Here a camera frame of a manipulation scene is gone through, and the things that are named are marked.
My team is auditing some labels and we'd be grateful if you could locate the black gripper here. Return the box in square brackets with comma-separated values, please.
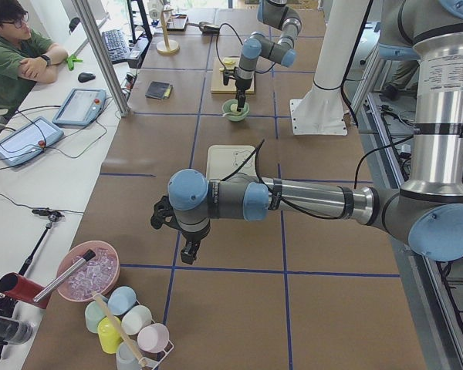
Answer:
[235, 89, 246, 112]
[150, 196, 211, 264]

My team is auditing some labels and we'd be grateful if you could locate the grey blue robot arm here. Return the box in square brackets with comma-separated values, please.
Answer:
[150, 1, 463, 264]
[233, 0, 302, 112]

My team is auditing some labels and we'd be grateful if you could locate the mint green bowl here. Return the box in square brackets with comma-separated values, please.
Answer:
[222, 99, 250, 122]

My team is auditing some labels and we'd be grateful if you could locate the pink ice bowl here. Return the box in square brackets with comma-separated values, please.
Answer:
[57, 240, 120, 302]

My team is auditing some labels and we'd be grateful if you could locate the wooden cutting board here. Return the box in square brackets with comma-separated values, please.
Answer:
[210, 56, 240, 94]

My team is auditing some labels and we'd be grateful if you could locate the upper lemon slice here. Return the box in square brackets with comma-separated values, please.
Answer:
[222, 58, 235, 66]

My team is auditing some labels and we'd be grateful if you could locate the white bear print tray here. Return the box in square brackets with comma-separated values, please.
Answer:
[205, 145, 255, 180]

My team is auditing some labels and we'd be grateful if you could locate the metal scoop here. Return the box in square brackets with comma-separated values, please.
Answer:
[186, 21, 220, 35]

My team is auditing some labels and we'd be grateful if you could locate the grey folded cloth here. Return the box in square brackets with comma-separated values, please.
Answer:
[145, 81, 173, 99]

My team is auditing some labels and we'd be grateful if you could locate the steel rod tool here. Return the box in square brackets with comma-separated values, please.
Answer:
[32, 249, 96, 303]

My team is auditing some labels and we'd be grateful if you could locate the wooden mug tree stand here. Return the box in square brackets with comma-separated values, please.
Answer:
[147, 0, 180, 56]

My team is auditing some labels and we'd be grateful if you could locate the light blue cup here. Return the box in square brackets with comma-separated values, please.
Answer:
[107, 286, 137, 316]

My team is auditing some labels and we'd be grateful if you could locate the mint white cup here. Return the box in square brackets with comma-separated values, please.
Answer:
[121, 304, 153, 335]

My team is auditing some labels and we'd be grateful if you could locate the black selfie stick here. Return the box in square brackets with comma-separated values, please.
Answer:
[19, 208, 63, 276]

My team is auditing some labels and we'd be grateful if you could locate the pale green cup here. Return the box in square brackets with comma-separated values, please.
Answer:
[84, 301, 106, 334]

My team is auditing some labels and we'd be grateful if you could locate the pink cup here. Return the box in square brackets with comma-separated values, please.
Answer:
[137, 323, 170, 353]

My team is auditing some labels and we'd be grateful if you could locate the black keyboard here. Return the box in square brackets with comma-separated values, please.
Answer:
[101, 29, 130, 64]

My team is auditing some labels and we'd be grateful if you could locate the far teach pendant tablet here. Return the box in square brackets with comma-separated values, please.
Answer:
[52, 88, 106, 126]

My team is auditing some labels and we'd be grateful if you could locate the teach pendant tablet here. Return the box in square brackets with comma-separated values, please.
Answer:
[0, 116, 64, 166]
[52, 88, 106, 126]

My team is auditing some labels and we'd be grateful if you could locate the yellow green cup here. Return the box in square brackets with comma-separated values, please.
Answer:
[97, 317, 123, 355]

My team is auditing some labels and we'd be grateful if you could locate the wooden stick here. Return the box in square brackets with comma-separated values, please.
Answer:
[92, 293, 149, 368]

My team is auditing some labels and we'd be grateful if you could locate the grey cup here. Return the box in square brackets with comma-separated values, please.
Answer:
[116, 341, 143, 370]

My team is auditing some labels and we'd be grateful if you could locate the near teach pendant tablet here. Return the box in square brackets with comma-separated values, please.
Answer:
[0, 116, 64, 166]

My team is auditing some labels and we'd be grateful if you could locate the black computer mouse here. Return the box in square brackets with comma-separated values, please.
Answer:
[77, 72, 96, 83]

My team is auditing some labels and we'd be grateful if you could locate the red cylinder holder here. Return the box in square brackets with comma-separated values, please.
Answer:
[0, 272, 49, 309]

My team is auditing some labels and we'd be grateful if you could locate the green plastic clamp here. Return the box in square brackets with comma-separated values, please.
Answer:
[66, 54, 83, 71]

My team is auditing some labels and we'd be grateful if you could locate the person in green shirt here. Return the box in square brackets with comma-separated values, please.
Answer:
[0, 1, 68, 117]

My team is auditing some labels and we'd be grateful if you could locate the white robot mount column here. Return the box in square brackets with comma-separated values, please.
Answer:
[290, 0, 371, 136]

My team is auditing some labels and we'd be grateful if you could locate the aluminium frame post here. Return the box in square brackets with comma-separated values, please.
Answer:
[73, 0, 130, 117]

